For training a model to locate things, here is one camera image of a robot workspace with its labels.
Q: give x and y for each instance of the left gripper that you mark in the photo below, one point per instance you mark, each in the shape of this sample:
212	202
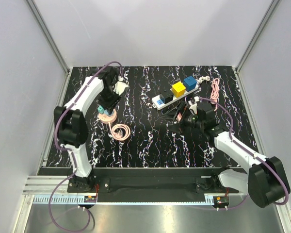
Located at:
109	106

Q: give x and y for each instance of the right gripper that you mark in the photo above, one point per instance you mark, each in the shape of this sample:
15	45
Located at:
173	116

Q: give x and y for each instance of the teal plug adapter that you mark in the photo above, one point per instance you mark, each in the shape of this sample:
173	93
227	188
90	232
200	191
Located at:
100	109

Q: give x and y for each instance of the white multicolour power strip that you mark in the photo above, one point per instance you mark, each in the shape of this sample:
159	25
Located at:
159	105

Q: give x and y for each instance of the black cube socket adapter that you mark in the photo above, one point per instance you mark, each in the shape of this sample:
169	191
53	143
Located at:
166	96

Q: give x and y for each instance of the yellow cube socket adapter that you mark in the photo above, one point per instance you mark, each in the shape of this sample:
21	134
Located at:
178	89

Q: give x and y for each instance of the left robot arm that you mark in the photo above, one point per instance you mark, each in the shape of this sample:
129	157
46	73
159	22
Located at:
71	130

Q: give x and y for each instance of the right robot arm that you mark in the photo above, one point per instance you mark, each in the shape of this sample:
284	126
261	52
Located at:
264	180

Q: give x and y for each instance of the pink power strip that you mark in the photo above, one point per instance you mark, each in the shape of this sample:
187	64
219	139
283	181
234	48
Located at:
179	117

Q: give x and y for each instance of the blue cube socket adapter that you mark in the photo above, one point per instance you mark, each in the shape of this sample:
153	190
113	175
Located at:
190	83

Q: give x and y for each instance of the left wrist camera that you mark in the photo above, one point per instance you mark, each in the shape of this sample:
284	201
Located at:
120	87

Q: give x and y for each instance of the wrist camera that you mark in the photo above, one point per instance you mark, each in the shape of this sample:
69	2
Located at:
193	103
120	87

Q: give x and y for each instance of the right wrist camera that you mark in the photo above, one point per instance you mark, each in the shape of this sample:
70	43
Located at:
193	103

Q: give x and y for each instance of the white power strip cable plug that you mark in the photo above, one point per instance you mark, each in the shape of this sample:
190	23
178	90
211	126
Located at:
202	79

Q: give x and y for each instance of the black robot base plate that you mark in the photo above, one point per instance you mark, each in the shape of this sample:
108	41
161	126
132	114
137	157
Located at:
149	185

